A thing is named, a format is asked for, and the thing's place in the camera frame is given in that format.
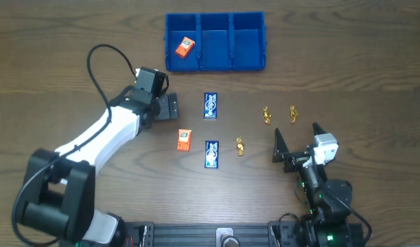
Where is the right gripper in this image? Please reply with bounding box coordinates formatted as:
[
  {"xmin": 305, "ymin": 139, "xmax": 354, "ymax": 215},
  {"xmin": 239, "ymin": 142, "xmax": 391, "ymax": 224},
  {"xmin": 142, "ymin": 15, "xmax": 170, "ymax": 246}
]
[{"xmin": 272, "ymin": 121, "xmax": 328, "ymax": 172}]

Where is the blue candy pack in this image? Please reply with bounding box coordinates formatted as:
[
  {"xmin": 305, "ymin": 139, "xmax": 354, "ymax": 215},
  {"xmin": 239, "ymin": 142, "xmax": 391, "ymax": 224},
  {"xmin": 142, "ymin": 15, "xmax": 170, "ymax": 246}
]
[
  {"xmin": 204, "ymin": 139, "xmax": 220, "ymax": 169},
  {"xmin": 203, "ymin": 91, "xmax": 218, "ymax": 120}
]

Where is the orange candy box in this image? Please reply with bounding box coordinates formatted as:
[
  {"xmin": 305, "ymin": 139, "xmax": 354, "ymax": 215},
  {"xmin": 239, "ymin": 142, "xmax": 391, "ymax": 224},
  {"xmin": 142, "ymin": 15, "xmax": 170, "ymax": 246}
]
[
  {"xmin": 176, "ymin": 128, "xmax": 193, "ymax": 153},
  {"xmin": 174, "ymin": 36, "xmax": 196, "ymax": 59}
]

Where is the blue tray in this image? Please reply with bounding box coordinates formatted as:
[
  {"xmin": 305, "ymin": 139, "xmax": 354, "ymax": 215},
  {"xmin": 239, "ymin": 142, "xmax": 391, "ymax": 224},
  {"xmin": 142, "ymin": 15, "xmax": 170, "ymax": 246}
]
[{"xmin": 164, "ymin": 11, "xmax": 267, "ymax": 73}]

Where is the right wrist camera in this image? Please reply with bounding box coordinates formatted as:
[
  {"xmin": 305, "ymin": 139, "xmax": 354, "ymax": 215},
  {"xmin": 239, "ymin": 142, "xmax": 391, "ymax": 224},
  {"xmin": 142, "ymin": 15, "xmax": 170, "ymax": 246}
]
[{"xmin": 301, "ymin": 132, "xmax": 340, "ymax": 169}]

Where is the mounting rail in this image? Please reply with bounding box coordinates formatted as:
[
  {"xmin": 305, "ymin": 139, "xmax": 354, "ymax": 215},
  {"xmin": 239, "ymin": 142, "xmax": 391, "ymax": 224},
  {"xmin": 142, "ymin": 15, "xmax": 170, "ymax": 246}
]
[{"xmin": 122, "ymin": 221, "xmax": 365, "ymax": 247}]

